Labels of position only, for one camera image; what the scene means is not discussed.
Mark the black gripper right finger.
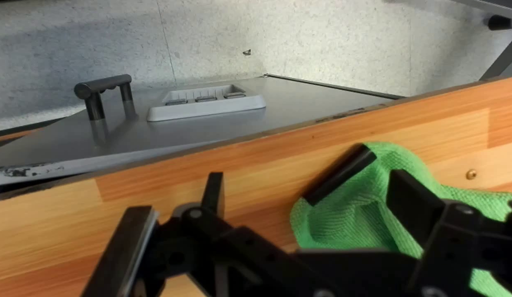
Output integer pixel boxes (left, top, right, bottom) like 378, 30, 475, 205
302, 144, 376, 205

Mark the white rectangular latch plate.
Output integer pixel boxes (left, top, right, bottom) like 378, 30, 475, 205
147, 85, 266, 122

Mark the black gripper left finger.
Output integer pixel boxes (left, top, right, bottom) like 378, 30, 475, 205
81, 207, 158, 297

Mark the green towel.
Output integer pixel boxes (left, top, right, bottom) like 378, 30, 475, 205
289, 141, 512, 297

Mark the black cabinet handle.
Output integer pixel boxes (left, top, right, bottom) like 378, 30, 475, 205
72, 73, 138, 122

